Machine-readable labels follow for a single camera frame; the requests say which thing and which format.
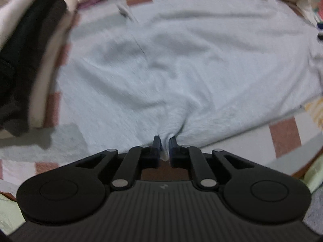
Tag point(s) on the light green cloth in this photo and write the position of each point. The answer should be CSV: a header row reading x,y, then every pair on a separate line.
x,y
315,179
7,211

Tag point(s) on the checked pastel blanket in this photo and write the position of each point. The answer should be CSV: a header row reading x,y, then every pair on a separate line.
x,y
285,136

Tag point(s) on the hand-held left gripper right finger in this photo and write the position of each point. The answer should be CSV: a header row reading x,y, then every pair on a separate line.
x,y
172,153

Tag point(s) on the black folded cloth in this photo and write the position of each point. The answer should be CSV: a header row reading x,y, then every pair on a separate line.
x,y
20,68

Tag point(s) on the white folded cloth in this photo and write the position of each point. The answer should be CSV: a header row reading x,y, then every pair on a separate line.
x,y
15,15

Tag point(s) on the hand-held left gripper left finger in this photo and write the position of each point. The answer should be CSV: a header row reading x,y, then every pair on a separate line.
x,y
157,151

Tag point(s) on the light grey t-shirt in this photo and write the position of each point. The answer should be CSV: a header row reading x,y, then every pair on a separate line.
x,y
176,68

